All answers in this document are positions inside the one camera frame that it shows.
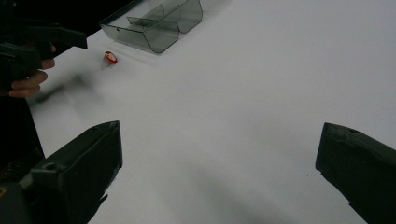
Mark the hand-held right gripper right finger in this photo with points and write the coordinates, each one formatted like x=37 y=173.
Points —
x=361 y=165

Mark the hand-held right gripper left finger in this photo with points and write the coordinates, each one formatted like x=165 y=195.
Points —
x=82 y=165

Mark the small red-rimmed clear cap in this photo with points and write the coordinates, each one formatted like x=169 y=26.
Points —
x=110 y=57

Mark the transparent grey plastic organizer tray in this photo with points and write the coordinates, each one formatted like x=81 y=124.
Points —
x=155 y=26

